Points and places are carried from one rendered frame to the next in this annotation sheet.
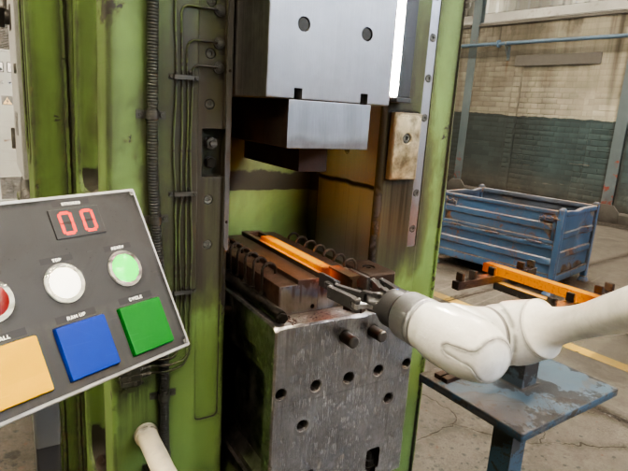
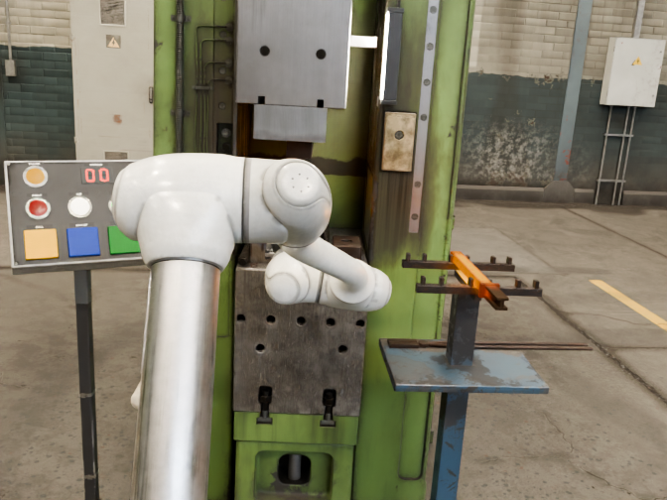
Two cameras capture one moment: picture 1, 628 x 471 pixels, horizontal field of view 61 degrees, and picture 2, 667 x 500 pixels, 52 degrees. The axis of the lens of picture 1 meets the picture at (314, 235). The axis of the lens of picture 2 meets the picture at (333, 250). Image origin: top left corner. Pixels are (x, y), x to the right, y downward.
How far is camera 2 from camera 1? 119 cm
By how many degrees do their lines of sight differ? 30
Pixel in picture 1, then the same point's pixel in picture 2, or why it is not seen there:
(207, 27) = (220, 53)
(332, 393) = (286, 329)
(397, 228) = (397, 214)
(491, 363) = (278, 288)
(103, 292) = (101, 215)
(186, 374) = not seen: hidden behind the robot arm
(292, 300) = (261, 252)
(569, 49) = not seen: outside the picture
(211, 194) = not seen: hidden behind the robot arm
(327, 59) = (285, 74)
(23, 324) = (52, 222)
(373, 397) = (327, 344)
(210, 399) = (223, 323)
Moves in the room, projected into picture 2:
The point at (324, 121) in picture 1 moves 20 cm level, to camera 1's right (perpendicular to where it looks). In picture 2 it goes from (285, 120) to (347, 127)
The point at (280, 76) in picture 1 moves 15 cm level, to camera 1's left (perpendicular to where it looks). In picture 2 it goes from (246, 87) to (204, 84)
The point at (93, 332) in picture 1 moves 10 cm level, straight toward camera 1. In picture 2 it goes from (87, 234) to (67, 244)
